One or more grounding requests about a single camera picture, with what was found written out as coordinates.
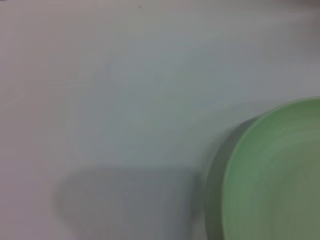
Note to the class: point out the green plastic plate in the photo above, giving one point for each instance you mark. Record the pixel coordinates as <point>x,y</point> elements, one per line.
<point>275,175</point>

